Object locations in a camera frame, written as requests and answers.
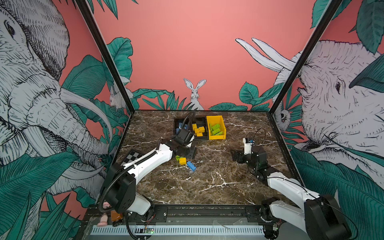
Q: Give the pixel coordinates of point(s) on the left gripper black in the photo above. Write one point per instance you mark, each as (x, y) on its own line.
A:
(192, 152)

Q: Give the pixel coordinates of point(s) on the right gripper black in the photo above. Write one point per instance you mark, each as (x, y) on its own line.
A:
(238, 153)

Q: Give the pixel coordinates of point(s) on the large green lego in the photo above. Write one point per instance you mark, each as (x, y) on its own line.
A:
(216, 126)

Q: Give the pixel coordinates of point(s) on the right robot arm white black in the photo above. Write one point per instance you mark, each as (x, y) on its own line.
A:
(333, 225)

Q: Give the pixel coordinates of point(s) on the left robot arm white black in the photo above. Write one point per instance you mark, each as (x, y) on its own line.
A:
(119, 192)

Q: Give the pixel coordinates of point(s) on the left black bin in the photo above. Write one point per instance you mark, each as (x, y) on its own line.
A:
(178, 124)

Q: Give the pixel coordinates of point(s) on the black bin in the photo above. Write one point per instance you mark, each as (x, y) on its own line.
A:
(178, 124)
(201, 122)

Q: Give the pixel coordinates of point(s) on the middle black bin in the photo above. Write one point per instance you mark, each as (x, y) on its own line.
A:
(201, 122)

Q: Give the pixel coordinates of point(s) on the yellow bin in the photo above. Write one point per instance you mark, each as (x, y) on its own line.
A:
(216, 120)

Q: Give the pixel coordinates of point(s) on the checkerboard calibration plate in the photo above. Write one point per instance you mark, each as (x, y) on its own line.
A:
(132, 156)

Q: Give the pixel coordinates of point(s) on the orange brown box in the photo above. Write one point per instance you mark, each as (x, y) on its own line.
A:
(116, 217)

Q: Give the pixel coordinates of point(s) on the pink hourglass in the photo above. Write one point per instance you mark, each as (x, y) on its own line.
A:
(104, 219)

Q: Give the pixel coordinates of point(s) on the black front rail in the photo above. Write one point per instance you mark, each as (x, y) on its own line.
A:
(199, 214)

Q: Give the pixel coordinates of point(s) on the white slotted cable duct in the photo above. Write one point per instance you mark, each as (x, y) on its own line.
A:
(195, 230)

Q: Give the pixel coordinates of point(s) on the left black frame post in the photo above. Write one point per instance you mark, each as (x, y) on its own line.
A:
(98, 38)

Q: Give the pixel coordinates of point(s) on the black frame post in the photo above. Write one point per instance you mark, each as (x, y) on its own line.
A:
(98, 38)
(323, 23)

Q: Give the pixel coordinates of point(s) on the right black frame post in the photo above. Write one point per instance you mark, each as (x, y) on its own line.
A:
(323, 23)

